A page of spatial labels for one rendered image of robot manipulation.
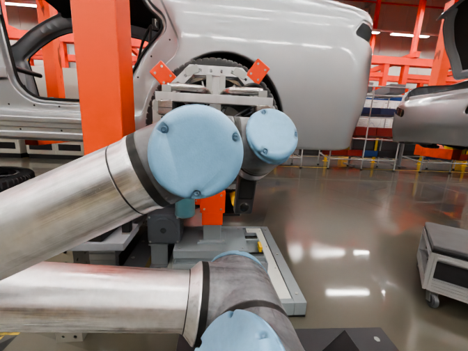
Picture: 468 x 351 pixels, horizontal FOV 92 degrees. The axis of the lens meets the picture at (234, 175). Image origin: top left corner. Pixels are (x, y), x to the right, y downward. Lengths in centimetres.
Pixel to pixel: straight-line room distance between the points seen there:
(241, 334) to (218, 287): 12
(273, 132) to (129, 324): 40
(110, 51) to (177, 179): 92
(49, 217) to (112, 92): 84
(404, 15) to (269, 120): 1385
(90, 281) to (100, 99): 76
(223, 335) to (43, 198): 28
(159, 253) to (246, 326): 110
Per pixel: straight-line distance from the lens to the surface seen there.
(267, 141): 36
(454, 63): 470
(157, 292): 47
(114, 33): 110
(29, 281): 53
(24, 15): 1373
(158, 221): 127
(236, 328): 37
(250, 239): 152
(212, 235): 134
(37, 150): 654
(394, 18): 1387
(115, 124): 106
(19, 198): 29
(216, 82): 106
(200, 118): 21
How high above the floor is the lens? 87
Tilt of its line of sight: 12 degrees down
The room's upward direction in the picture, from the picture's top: 3 degrees clockwise
